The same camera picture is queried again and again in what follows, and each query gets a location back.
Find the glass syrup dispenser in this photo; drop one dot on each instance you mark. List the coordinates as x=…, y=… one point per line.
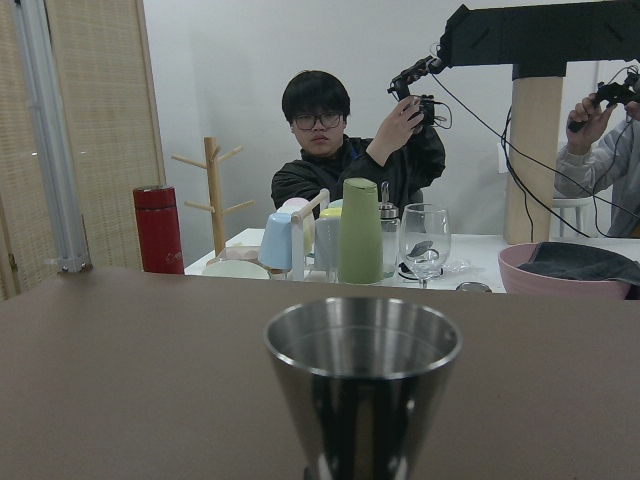
x=390, y=224

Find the green shaker bottle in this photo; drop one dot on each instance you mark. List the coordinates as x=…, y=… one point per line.
x=360, y=243

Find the steel double jigger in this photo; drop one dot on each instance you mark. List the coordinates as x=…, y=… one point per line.
x=362, y=378

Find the wooden cup tree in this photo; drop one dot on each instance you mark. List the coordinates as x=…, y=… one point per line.
x=215, y=206

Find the light blue cup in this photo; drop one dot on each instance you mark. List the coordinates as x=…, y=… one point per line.
x=276, y=246

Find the person in black jacket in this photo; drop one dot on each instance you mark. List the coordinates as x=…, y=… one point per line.
x=404, y=152

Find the clear wine glass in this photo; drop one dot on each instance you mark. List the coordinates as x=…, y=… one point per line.
x=424, y=240

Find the red thermos bottle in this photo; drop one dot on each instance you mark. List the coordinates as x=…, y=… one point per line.
x=158, y=229

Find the grey cup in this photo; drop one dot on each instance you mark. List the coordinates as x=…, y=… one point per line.
x=326, y=243

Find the person in grey jacket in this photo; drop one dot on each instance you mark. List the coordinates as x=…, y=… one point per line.
x=596, y=158

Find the wooden post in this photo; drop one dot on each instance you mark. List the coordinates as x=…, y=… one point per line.
x=533, y=145

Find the pink bowl with cloth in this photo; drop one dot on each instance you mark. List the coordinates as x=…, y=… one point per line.
x=568, y=270

